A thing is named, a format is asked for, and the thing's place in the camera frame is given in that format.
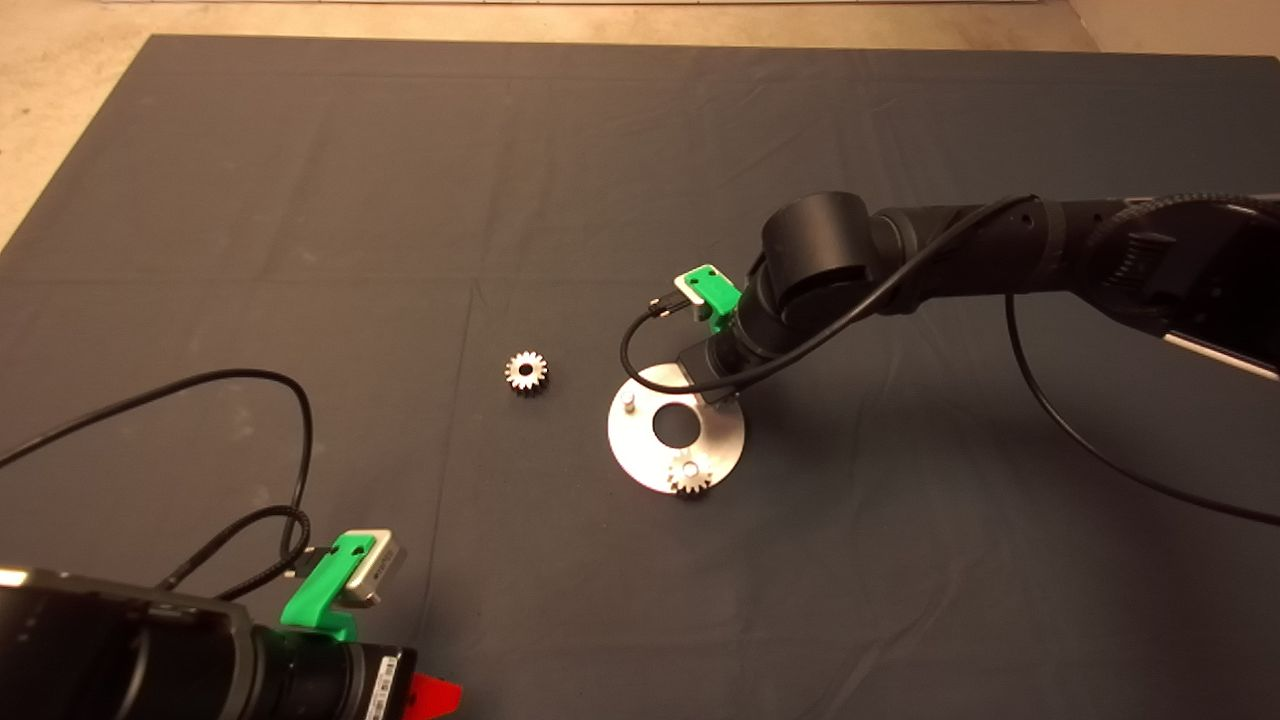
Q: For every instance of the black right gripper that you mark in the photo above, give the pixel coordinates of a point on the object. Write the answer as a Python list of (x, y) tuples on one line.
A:
[(725, 360)]

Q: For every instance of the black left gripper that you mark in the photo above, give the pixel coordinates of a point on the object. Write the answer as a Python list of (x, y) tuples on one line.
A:
[(325, 680)]

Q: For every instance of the small steel planetary gear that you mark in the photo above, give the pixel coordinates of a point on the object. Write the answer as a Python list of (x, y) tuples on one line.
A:
[(526, 372), (690, 473)]

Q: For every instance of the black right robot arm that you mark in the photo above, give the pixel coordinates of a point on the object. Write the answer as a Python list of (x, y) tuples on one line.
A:
[(820, 250)]

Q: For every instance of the round metal carrier plate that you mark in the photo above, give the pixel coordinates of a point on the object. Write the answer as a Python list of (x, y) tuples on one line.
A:
[(640, 450)]

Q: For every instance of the dark grey table cloth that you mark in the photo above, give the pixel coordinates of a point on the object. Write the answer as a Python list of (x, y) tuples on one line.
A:
[(400, 200)]

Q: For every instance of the right green camera mount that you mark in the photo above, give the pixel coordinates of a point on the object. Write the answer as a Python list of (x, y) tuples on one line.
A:
[(718, 292)]

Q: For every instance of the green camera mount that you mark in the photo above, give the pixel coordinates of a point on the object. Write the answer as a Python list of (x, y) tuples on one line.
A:
[(718, 292), (315, 590)]

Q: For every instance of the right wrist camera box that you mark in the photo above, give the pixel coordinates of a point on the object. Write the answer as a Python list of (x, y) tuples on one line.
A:
[(686, 288)]

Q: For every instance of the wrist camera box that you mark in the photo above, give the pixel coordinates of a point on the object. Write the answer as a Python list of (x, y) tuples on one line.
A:
[(686, 288), (380, 568)]

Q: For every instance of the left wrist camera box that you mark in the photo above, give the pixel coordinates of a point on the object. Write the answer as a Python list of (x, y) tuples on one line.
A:
[(380, 568)]

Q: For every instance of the left green camera mount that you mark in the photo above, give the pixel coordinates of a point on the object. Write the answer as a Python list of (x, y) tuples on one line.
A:
[(315, 590)]

